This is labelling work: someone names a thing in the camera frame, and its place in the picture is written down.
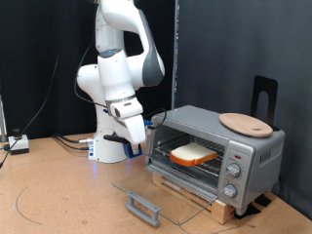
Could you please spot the white bread slice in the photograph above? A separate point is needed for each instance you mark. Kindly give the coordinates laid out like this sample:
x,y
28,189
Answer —
x,y
191,152

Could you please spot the black foam pad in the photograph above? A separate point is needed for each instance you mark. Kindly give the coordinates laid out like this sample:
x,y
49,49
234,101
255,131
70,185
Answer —
x,y
247,211
263,200

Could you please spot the silver oven knob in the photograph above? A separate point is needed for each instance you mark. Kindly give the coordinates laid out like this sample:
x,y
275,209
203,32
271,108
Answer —
x,y
229,190
234,170

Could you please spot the slotted wooden block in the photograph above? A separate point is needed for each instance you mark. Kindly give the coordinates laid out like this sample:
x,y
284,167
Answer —
x,y
224,211

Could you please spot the emergency stop button box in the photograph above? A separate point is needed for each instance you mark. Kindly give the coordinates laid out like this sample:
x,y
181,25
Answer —
x,y
19,143

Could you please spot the silver toaster oven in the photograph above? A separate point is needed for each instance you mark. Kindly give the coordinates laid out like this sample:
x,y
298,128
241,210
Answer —
x,y
256,152

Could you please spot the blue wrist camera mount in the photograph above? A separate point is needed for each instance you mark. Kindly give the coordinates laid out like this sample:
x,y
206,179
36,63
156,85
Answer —
x,y
148,123

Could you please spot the black metal bookend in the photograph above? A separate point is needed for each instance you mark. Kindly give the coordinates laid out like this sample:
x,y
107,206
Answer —
x,y
260,85

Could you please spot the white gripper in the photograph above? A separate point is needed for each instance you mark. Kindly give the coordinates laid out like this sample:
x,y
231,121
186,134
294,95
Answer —
x,y
133,128

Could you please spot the metal frame post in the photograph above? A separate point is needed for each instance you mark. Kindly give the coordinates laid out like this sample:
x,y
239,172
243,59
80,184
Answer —
x,y
2,120

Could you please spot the vertical metal pole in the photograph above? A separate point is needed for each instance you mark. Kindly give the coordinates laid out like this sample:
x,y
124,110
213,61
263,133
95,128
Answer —
x,y
175,48

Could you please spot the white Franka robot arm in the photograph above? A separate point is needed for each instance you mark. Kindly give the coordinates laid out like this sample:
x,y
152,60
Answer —
x,y
112,71

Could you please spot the round wooden cutting board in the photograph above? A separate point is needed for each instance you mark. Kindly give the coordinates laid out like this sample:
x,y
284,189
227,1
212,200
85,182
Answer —
x,y
245,125

